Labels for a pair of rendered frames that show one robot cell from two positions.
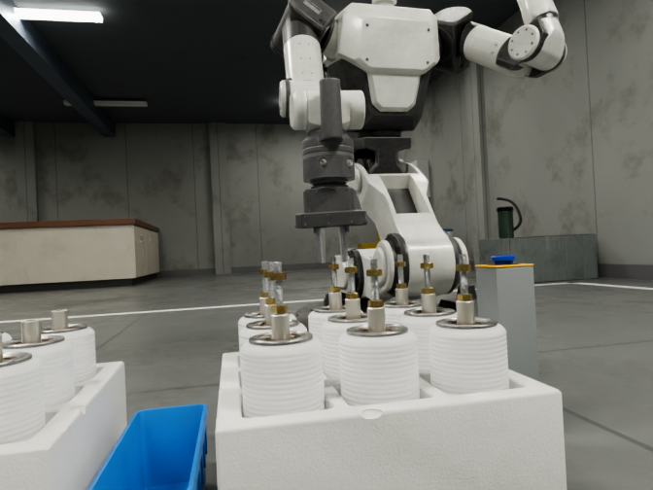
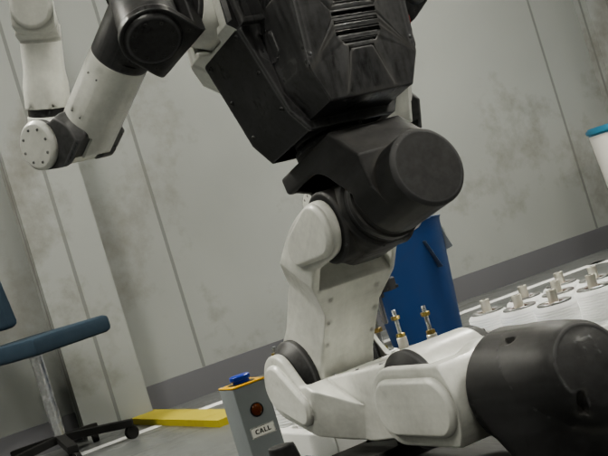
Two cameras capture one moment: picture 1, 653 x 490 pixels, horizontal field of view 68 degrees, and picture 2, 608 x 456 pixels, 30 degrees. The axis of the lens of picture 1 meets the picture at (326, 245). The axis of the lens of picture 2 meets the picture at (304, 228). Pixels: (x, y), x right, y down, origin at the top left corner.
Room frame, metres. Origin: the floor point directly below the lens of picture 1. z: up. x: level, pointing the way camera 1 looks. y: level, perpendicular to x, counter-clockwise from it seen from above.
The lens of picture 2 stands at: (2.95, -0.72, 0.55)
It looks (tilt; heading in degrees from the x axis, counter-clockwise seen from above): 0 degrees down; 164
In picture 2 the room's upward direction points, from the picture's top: 17 degrees counter-clockwise
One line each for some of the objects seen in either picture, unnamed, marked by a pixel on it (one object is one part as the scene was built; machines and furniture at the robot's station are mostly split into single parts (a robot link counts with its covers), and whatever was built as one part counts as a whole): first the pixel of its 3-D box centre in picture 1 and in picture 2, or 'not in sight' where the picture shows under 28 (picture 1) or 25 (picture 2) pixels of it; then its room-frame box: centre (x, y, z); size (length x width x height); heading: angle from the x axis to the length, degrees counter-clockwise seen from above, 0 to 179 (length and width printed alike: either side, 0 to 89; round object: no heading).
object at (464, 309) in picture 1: (465, 313); not in sight; (0.62, -0.17, 0.26); 0.02 x 0.02 x 0.03
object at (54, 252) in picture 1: (84, 255); not in sight; (7.57, 3.78, 0.46); 2.43 x 1.97 x 0.91; 12
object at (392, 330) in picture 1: (377, 331); not in sight; (0.60, -0.06, 0.25); 0.08 x 0.08 x 0.01
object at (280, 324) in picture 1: (280, 328); not in sight; (0.58, 0.06, 0.26); 0.02 x 0.02 x 0.03
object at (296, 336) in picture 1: (281, 338); not in sight; (0.58, 0.06, 0.25); 0.08 x 0.08 x 0.01
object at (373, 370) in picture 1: (380, 405); not in sight; (0.60, -0.06, 0.16); 0.10 x 0.10 x 0.18
